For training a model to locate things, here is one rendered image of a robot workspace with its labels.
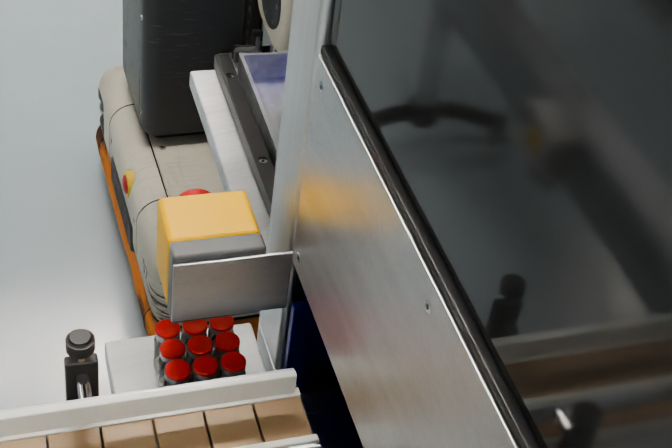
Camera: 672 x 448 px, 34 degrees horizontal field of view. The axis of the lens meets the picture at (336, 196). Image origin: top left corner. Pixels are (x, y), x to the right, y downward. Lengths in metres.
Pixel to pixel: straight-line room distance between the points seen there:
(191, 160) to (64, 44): 0.93
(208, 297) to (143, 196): 1.21
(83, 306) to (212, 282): 1.40
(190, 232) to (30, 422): 0.18
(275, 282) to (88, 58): 2.10
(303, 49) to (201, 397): 0.26
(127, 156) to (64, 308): 0.32
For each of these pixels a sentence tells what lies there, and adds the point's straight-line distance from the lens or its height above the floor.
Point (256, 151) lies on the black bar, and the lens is 1.14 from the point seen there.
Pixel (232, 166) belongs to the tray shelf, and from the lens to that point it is 1.15.
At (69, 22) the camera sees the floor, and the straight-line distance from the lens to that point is 3.07.
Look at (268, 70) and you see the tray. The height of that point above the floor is 0.89.
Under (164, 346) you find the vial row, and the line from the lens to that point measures 0.91.
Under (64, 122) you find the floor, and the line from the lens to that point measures 2.69.
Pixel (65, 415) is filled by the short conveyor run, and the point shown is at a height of 0.96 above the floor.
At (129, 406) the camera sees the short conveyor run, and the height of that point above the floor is 0.96.
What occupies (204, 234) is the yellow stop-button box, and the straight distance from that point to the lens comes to 0.85.
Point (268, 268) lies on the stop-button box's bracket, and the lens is 0.85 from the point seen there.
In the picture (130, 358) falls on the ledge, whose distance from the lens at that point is 0.96.
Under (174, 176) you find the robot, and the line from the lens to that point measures 2.09.
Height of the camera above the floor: 1.60
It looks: 39 degrees down
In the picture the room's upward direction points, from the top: 9 degrees clockwise
